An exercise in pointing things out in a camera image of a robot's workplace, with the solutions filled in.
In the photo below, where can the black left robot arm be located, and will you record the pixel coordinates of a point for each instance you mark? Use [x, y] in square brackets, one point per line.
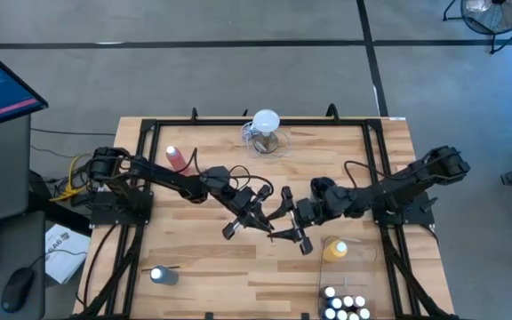
[167, 178]

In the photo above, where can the large yellow paint bottle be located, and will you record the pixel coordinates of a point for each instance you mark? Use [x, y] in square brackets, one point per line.
[333, 251]

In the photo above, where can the large teal paint bottle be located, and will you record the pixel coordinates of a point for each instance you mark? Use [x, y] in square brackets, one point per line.
[162, 275]

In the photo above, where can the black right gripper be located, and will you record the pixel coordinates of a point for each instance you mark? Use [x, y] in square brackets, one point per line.
[302, 211]

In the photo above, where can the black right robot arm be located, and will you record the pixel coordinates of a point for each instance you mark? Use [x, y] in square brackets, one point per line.
[394, 189]

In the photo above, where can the black computer mouse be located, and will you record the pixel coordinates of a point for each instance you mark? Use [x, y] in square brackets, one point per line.
[16, 289]

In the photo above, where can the clear plastic bin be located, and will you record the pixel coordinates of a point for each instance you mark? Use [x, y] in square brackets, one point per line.
[358, 266]

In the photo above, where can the black floor fan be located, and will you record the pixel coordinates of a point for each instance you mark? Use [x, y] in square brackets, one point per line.
[496, 18]

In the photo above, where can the small dark brown paint bottle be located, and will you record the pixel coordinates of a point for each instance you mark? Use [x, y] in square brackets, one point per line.
[353, 317]

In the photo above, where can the small gold paint bottle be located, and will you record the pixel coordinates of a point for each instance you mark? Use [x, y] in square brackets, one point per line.
[341, 315]

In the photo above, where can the white bulb table lamp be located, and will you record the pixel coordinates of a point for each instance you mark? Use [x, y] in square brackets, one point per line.
[266, 121]

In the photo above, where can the large pink paint bottle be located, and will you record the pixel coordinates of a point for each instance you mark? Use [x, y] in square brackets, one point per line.
[175, 157]

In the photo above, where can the thin black paintbrush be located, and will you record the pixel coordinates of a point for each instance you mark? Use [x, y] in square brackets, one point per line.
[272, 237]
[173, 267]

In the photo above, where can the small pink paint bottle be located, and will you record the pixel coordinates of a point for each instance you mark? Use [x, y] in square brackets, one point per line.
[359, 301]

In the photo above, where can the white paper booklet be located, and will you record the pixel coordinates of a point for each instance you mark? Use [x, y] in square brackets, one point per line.
[67, 266]

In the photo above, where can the grey desk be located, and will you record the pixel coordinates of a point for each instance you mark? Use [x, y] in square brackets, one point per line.
[2, 178]

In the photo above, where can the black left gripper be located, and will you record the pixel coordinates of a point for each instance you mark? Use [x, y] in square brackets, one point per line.
[245, 202]

